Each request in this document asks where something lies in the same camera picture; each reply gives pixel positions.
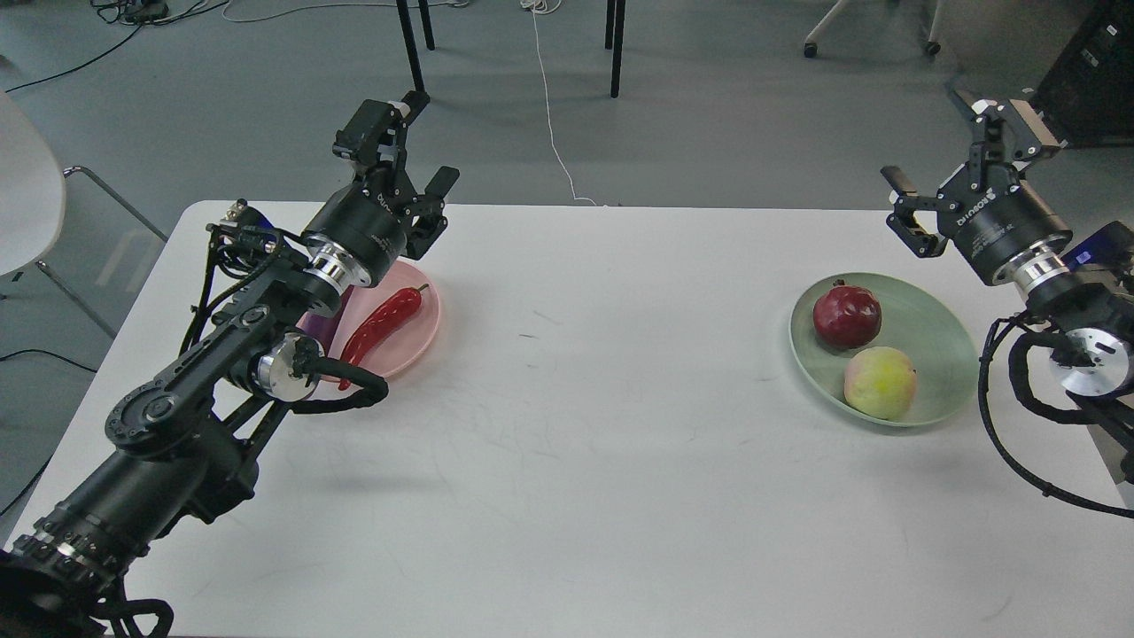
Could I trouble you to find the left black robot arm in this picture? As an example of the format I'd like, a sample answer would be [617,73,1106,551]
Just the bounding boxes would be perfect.
[3,90,459,637]

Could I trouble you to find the yellow green peach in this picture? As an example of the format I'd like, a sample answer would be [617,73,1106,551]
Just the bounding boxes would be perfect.
[843,346,919,422]

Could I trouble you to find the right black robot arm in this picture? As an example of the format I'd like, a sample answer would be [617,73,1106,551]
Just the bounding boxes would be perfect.
[882,90,1133,518]

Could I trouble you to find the pink plate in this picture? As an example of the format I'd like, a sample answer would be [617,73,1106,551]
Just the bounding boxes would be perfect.
[328,260,442,378]

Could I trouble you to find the black equipment case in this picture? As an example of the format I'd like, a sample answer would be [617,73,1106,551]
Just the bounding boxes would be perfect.
[1031,1,1133,148]

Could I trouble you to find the white rolling chair base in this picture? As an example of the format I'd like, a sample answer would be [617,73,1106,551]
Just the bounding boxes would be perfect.
[802,1,948,59]

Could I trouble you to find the white chair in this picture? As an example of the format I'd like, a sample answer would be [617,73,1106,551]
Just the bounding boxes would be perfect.
[1,95,167,339]

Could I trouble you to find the black floor cables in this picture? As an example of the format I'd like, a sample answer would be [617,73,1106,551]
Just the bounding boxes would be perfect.
[0,0,232,95]

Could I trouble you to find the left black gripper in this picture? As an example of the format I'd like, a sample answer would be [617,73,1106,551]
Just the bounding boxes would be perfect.
[301,90,462,288]

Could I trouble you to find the white floor cable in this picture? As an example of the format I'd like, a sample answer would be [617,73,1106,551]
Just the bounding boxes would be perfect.
[518,0,612,207]

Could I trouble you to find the purple eggplant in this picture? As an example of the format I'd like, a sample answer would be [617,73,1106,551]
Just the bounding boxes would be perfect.
[297,286,355,355]

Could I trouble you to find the green plate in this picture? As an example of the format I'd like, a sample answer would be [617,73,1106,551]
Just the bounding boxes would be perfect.
[787,272,979,428]

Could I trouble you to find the red chili pepper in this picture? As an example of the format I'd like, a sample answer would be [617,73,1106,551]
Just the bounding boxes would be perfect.
[339,284,430,367]

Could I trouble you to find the red pomegranate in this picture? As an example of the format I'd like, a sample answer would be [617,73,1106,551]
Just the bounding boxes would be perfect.
[812,278,882,350]

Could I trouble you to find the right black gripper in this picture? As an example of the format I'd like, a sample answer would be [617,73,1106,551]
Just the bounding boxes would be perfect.
[880,88,1073,286]

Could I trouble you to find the black table leg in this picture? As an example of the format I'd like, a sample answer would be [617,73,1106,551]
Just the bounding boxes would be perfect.
[609,0,626,97]
[393,0,426,94]
[603,0,617,50]
[418,0,435,50]

